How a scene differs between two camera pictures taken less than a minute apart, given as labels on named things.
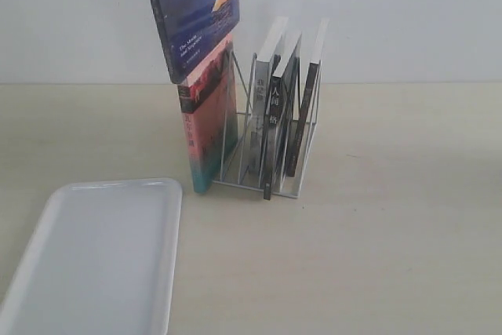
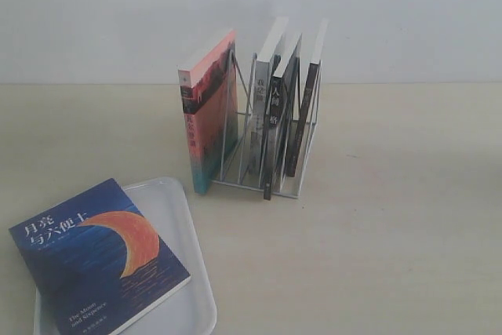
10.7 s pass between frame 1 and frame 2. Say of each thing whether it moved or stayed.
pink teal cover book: stayed
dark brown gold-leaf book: stayed
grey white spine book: stayed
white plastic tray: moved
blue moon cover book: moved
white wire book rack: stayed
